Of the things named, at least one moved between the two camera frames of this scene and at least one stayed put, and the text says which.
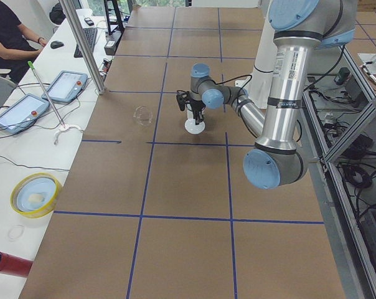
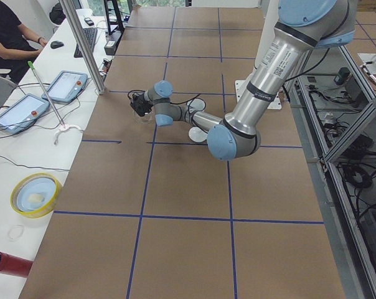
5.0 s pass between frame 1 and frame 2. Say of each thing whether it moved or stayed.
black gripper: moved
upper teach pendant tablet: stayed
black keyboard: stayed
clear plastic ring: stayed
